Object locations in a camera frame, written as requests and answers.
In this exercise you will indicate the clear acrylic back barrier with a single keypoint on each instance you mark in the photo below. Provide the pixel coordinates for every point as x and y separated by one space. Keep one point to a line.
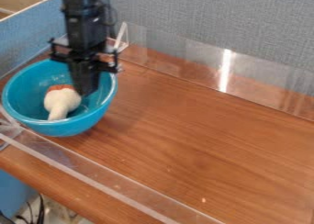
257 80

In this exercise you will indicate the clear acrylic corner bracket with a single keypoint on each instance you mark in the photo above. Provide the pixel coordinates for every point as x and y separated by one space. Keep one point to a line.
119 43

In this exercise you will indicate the blue bowl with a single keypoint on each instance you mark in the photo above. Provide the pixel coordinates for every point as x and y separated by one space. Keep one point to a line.
40 99

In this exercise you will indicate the white felt mushroom orange cap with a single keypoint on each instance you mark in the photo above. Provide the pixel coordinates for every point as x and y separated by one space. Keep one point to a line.
60 101

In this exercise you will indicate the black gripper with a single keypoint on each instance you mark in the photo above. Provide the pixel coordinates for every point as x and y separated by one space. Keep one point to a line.
79 47

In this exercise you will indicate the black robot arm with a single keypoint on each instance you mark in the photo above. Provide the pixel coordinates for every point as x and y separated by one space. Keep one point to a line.
111 18

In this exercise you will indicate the clear acrylic barrier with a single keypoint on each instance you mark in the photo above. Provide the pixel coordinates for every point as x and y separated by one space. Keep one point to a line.
147 200
257 80

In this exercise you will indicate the clear acrylic front barrier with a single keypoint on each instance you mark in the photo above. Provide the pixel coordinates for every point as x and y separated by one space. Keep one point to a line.
147 200

